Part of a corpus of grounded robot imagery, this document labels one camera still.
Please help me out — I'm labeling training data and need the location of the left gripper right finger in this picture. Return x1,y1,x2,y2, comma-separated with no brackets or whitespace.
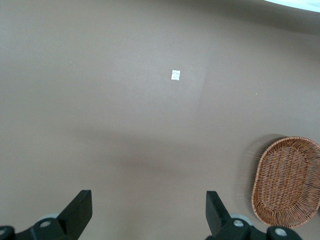
205,190,304,240

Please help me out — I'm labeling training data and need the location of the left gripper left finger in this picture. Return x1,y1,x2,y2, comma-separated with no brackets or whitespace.
0,189,93,240

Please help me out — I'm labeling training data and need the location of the oval brown wicker basket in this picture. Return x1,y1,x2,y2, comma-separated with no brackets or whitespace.
250,136,320,229

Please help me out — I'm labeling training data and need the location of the small tape piece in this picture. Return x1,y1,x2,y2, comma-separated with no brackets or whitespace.
170,69,182,82

